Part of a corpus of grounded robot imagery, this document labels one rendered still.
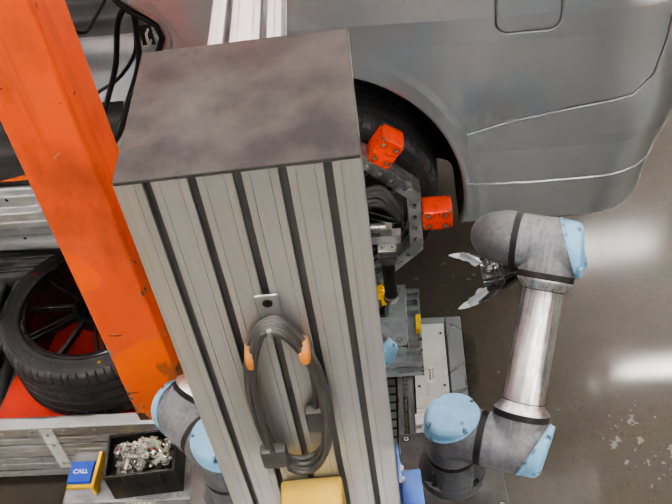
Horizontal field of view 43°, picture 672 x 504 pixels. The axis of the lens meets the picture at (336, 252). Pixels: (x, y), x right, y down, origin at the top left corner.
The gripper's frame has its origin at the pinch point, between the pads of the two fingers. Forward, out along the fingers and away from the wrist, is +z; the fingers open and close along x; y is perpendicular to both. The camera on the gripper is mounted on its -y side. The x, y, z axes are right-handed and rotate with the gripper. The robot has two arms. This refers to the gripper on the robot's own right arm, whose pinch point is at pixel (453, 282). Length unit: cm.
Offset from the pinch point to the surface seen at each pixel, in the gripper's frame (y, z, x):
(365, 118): 12, 15, -48
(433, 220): -10.8, 3.5, -22.0
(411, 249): -18.8, 12.5, -16.9
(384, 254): 10.2, 15.7, -8.8
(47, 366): -10, 133, -1
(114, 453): 9, 100, 31
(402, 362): -68, 29, 9
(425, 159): -3.0, 1.8, -38.1
